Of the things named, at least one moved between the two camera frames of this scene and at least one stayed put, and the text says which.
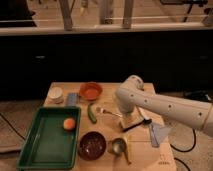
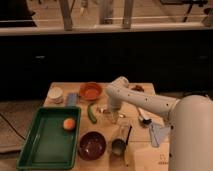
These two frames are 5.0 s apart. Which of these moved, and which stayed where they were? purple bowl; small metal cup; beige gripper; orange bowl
Moved: beige gripper
Stayed: small metal cup; purple bowl; orange bowl
